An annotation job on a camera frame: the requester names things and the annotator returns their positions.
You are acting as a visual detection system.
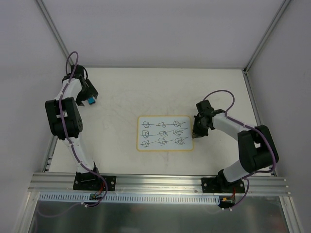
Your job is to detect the blue whiteboard eraser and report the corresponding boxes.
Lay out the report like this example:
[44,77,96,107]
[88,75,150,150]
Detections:
[87,97,96,105]

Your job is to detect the yellow framed small whiteboard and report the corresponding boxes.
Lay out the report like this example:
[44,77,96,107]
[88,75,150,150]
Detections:
[136,115,194,152]

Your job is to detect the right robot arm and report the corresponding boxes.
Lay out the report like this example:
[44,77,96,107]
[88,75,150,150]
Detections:
[192,100,279,193]

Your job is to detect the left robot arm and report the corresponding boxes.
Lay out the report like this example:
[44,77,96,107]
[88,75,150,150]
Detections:
[45,65,101,190]

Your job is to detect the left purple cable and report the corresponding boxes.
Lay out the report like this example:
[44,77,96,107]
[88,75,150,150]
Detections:
[36,50,109,218]

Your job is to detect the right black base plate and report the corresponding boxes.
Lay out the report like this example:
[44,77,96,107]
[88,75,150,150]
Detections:
[201,177,245,194]

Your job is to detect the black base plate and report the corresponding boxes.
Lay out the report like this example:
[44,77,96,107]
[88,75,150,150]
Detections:
[72,173,117,191]
[201,177,245,194]

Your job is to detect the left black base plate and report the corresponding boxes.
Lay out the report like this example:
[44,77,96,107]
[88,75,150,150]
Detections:
[72,173,117,191]

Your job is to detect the aluminium mounting rail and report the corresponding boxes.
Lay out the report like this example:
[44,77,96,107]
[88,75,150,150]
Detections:
[28,172,292,196]

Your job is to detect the white slotted cable duct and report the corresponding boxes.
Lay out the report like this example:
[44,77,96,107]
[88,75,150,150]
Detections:
[38,192,220,205]

